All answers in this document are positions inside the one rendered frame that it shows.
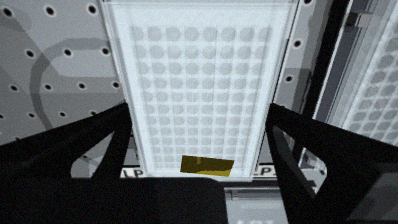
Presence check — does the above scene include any grey perforated base plate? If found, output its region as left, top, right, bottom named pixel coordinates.
left=0, top=0, right=333, bottom=177

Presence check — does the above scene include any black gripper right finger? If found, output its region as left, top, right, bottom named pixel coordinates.
left=265, top=103, right=398, bottom=224

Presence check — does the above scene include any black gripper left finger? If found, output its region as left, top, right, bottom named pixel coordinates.
left=0, top=102, right=132, bottom=178

